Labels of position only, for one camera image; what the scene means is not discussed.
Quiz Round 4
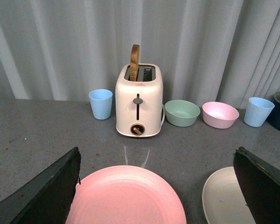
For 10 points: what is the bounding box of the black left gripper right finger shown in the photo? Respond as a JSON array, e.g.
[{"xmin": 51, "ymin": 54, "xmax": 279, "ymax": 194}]
[{"xmin": 233, "ymin": 147, "xmax": 280, "ymax": 224}]

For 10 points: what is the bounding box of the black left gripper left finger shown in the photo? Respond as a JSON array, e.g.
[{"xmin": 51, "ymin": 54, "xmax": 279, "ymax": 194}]
[{"xmin": 0, "ymin": 147, "xmax": 81, "ymax": 224}]

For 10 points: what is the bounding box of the pink plate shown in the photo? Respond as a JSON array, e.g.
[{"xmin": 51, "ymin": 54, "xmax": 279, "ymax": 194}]
[{"xmin": 66, "ymin": 165, "xmax": 187, "ymax": 224}]

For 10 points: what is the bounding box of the cream white plate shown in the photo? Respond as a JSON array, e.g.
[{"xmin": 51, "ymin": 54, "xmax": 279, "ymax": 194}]
[{"xmin": 202, "ymin": 167, "xmax": 255, "ymax": 224}]

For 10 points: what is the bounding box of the light blue cup right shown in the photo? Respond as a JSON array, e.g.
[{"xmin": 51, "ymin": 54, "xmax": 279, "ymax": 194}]
[{"xmin": 244, "ymin": 97, "xmax": 275, "ymax": 127}]

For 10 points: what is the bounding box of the light blue cup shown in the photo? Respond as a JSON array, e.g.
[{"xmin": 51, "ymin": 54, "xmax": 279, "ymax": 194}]
[
  {"xmin": 244, "ymin": 97, "xmax": 275, "ymax": 127},
  {"xmin": 89, "ymin": 89, "xmax": 113, "ymax": 120}
]

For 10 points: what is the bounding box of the pink bowl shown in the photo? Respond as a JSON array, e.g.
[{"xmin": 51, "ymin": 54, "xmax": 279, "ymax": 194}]
[{"xmin": 202, "ymin": 102, "xmax": 239, "ymax": 129}]

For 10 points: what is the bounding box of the green bowl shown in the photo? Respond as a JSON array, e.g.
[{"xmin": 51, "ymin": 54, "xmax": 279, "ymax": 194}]
[{"xmin": 164, "ymin": 100, "xmax": 200, "ymax": 127}]

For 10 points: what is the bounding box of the light blue cup left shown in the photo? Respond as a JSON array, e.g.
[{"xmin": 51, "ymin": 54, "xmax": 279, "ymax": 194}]
[{"xmin": 89, "ymin": 89, "xmax": 113, "ymax": 120}]

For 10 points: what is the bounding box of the cream white toaster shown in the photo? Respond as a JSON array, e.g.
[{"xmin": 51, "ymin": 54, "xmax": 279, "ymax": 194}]
[{"xmin": 115, "ymin": 64, "xmax": 165, "ymax": 138}]

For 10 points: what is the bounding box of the brown bread slice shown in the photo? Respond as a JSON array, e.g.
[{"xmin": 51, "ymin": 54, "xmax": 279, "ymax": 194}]
[{"xmin": 129, "ymin": 44, "xmax": 140, "ymax": 81}]

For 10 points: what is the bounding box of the white toaster cable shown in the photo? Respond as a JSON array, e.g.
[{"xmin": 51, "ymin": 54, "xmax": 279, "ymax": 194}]
[{"xmin": 160, "ymin": 104, "xmax": 166, "ymax": 128}]

